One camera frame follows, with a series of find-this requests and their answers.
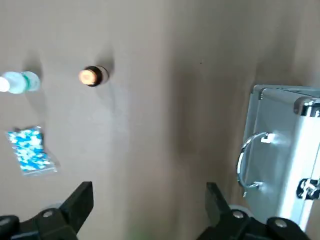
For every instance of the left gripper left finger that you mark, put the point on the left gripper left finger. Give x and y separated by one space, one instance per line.
62 212

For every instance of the aluminium medical case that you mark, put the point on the aluminium medical case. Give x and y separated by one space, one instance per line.
275 162

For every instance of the clear bottle white cap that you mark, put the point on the clear bottle white cap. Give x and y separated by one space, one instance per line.
20 82

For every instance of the blue white capsule bag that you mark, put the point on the blue white capsule bag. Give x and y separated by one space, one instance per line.
30 150

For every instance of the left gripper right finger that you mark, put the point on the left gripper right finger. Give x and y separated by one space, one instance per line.
225 215

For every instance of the brown bottle orange cap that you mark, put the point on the brown bottle orange cap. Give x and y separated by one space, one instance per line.
91 76

